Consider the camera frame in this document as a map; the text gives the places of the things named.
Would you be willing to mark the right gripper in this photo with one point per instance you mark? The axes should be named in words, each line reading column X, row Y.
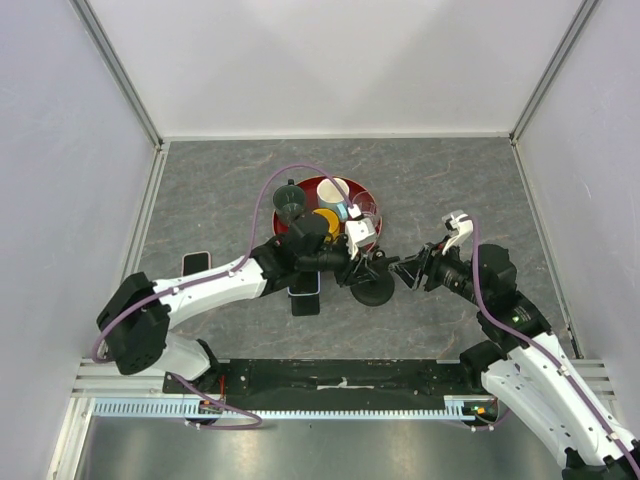
column 411, row 268

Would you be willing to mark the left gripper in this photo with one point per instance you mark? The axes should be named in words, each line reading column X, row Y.
column 361, row 270

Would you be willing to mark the black round-base phone stand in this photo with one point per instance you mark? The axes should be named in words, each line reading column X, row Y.
column 375, row 293

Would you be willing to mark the blue case phone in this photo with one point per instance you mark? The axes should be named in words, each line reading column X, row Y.
column 307, row 284

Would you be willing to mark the beige case phone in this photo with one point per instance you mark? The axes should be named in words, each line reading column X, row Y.
column 195, row 262

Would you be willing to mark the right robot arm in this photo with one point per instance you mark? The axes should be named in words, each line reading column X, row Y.
column 523, row 364

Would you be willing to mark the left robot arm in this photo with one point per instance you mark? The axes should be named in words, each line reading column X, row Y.
column 137, row 322

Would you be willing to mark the black folding phone stand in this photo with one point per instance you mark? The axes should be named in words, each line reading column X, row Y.
column 302, row 306

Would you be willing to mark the clear glass cup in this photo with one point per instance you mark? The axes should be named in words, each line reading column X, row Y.
column 367, row 206

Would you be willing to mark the yellow mug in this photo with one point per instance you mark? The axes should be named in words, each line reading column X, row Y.
column 332, row 220

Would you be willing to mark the light blue mug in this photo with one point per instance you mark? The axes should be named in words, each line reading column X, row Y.
column 330, row 196

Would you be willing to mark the dark green mug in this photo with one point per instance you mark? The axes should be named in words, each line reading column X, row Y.
column 289, row 202

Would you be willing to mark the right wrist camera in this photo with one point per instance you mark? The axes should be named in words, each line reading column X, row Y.
column 459, row 226

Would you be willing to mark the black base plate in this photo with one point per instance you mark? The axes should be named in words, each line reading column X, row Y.
column 338, row 385

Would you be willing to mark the slotted cable duct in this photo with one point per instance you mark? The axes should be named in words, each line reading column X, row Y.
column 194, row 409

